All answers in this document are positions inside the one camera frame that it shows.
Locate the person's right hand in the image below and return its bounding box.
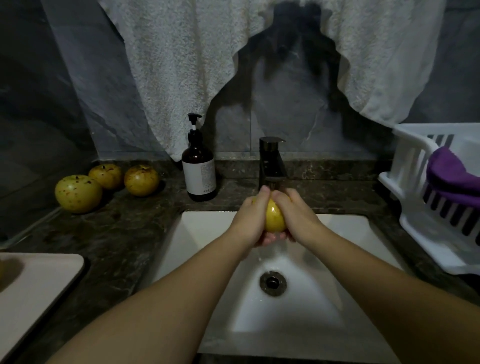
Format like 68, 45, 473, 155
261, 187, 333, 255

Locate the dark soap pump bottle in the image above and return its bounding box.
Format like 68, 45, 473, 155
181, 113, 219, 202

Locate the white plastic basket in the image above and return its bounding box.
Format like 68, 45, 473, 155
378, 123, 480, 276

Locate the purple cloth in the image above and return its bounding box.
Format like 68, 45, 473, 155
426, 146, 480, 209

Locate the beige plastic tray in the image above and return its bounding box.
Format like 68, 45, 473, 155
0, 252, 86, 361

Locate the person's left hand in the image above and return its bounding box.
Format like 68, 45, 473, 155
223, 186, 273, 255

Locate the white hanging towel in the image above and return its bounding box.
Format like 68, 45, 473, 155
97, 0, 449, 161

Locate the person's left forearm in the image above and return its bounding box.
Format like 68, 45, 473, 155
45, 232, 243, 364

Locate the metal sink drain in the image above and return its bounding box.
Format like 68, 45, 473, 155
258, 270, 288, 297

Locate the white sink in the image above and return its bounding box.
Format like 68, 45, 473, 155
150, 210, 406, 364

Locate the spotted yellow apple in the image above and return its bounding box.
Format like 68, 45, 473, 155
264, 196, 288, 234

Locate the group of yellow apples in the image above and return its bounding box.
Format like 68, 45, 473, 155
54, 162, 161, 216

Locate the person's right forearm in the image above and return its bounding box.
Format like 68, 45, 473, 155
315, 228, 480, 364

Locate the black faucet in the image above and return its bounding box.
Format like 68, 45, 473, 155
258, 135, 288, 190

